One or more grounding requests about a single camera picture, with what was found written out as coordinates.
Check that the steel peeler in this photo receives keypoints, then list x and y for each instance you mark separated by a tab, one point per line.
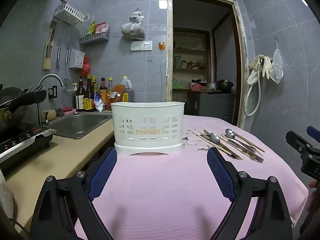
58	55

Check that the steel kitchen sink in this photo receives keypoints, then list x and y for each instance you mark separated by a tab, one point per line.
80	125

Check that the person's right hand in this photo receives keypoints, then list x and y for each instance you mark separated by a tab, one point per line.
314	183

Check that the orange wall hook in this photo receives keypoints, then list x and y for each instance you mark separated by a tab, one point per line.
162	45

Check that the wooden shelf unit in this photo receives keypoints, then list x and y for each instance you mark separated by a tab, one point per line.
192	52

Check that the white flaky scraps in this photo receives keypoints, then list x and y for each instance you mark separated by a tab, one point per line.
191	140

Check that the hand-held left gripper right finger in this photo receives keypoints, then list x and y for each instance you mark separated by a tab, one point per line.
220	170

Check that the green yellow seasoning packet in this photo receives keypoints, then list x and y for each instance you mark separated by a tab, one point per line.
90	28

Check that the pink sponge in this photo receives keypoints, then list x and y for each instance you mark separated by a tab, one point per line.
67	109

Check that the clear yellow cap bottle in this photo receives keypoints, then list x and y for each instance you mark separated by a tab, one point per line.
110	87

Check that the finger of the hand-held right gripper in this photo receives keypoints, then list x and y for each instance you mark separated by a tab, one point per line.
296	140
313	132

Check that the silver pot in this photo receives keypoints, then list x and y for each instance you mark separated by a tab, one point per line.
211	85

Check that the wooden knife holder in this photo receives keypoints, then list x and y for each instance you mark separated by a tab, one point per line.
47	55

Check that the wooden door frame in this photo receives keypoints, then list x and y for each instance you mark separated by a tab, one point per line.
169	55

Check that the black induction cooker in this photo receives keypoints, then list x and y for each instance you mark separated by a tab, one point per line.
20	142

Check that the red plastic bag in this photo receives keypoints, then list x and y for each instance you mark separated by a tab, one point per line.
86	66

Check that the steel table knife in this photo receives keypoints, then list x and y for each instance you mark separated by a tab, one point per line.
253	157
240	147

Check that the hanging clear plastic bag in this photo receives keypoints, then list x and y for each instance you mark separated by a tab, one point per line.
133	28

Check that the grey wall shelf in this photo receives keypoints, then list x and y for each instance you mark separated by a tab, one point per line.
93	38

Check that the red seasoning packet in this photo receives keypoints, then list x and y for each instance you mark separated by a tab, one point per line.
102	27

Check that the white towel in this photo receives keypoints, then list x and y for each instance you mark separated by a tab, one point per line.
5	192

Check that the white wall socket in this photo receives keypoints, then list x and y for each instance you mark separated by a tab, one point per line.
147	45

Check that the white plastic wall basket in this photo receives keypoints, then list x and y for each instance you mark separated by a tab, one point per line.
70	13

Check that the steel mesh strainer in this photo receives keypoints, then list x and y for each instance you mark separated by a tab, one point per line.
67	82

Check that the grey cabinet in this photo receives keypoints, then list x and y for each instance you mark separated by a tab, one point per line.
212	105

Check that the chili powder bag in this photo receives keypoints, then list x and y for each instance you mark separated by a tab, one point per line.
116	95

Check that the pink tablecloth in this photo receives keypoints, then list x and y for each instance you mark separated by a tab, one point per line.
162	180

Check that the white blue salt bag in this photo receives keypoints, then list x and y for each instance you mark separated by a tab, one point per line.
99	103

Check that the large oil jug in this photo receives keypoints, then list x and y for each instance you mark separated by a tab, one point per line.
127	90

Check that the white wall box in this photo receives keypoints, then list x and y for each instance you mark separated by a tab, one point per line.
76	58

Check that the white wall switch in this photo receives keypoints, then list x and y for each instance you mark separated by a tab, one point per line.
136	46

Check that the curved steel faucet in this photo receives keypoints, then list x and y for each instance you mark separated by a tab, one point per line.
48	76

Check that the small red label bottle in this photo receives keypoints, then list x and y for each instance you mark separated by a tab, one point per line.
102	90

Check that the white plastic utensil basket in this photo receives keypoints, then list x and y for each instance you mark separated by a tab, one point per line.
147	110

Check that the steel wool scrubber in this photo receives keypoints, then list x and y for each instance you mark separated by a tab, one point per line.
59	112

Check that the tall soy sauce bottle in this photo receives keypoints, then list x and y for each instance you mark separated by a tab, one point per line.
88	100

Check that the black pot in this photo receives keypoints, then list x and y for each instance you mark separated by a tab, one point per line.
225	86

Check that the yellow loofah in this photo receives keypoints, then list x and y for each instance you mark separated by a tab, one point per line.
50	115

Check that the dark pump bottle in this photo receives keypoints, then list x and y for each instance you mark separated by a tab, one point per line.
80	97

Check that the pink cloth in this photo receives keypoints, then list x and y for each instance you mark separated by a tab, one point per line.
198	87

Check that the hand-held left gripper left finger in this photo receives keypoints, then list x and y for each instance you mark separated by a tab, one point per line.
105	170

